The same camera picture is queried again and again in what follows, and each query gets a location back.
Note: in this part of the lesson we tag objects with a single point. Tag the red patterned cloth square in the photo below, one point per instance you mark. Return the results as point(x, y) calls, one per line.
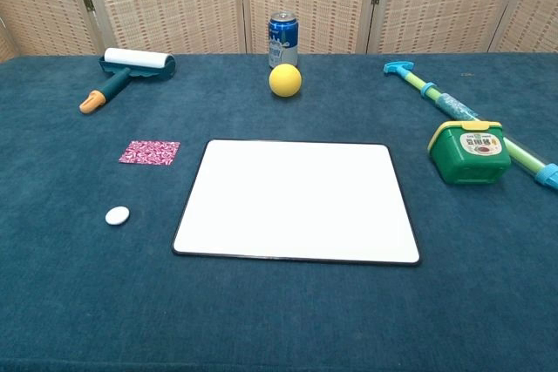
point(149, 153)

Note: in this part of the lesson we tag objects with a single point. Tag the white board with black rim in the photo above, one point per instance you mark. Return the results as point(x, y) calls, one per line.
point(296, 202)

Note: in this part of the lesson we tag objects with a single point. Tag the yellow foam ball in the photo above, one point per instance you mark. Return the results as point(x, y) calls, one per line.
point(285, 80)

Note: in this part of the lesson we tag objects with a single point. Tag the blue and white drink can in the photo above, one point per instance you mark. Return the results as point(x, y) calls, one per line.
point(283, 41)

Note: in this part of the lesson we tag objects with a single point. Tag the small white oval pebble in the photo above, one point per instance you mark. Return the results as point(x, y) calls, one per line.
point(117, 216)

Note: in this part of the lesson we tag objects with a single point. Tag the teal lint roller orange tip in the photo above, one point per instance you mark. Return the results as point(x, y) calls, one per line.
point(137, 58)

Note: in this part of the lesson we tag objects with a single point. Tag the green and blue water pump toy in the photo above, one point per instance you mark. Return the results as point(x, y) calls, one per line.
point(453, 106)

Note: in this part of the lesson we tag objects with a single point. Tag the green tub with yellow lid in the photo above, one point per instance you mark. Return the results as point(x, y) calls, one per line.
point(471, 158)

